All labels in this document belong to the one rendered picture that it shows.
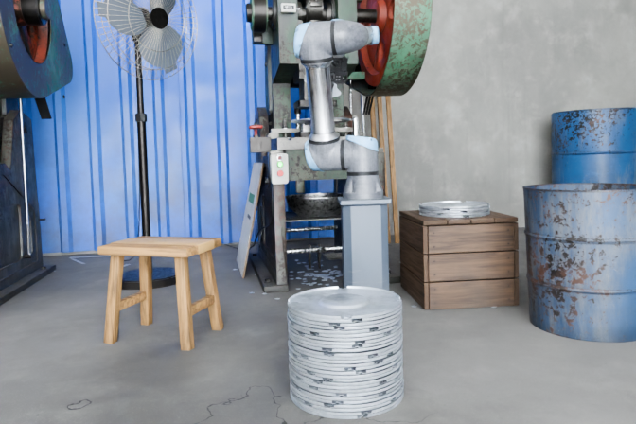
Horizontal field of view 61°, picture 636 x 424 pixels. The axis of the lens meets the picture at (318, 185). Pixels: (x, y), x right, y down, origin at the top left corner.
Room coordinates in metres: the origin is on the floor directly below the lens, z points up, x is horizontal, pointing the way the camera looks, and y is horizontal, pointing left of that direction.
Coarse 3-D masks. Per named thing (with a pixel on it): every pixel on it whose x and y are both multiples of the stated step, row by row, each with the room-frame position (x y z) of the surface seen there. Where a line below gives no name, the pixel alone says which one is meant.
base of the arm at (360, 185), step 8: (352, 176) 1.96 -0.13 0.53; (360, 176) 1.94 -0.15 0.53; (368, 176) 1.95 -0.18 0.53; (376, 176) 1.97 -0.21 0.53; (352, 184) 1.96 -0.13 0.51; (360, 184) 1.94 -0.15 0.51; (368, 184) 1.94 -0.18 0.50; (376, 184) 1.96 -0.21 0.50; (344, 192) 1.97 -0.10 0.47; (352, 192) 1.94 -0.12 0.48; (360, 192) 1.93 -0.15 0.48; (368, 192) 1.93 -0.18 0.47; (376, 192) 1.94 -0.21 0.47
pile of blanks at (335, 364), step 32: (288, 320) 1.32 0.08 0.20; (320, 320) 1.23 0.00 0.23; (352, 320) 1.23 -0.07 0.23; (384, 320) 1.24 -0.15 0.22; (320, 352) 1.23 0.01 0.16; (352, 352) 1.23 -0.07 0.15; (384, 352) 1.24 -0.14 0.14; (320, 384) 1.23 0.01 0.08; (352, 384) 1.21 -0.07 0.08; (384, 384) 1.24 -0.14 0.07; (352, 416) 1.21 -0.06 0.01
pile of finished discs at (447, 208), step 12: (420, 204) 2.33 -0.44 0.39; (432, 204) 2.32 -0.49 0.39; (444, 204) 2.24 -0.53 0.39; (456, 204) 2.22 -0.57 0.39; (468, 204) 2.25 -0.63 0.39; (480, 204) 2.25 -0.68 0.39; (432, 216) 2.19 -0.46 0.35; (444, 216) 2.15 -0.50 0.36; (456, 216) 2.13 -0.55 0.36; (468, 216) 2.16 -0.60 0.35; (480, 216) 2.15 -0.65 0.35
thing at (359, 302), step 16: (320, 288) 1.49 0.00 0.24; (336, 288) 1.50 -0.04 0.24; (352, 288) 1.50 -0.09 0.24; (368, 288) 1.48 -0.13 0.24; (288, 304) 1.33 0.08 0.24; (304, 304) 1.35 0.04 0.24; (320, 304) 1.34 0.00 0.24; (336, 304) 1.32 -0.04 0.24; (352, 304) 1.31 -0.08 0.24; (368, 304) 1.33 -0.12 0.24; (384, 304) 1.32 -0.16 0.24; (400, 304) 1.31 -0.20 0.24
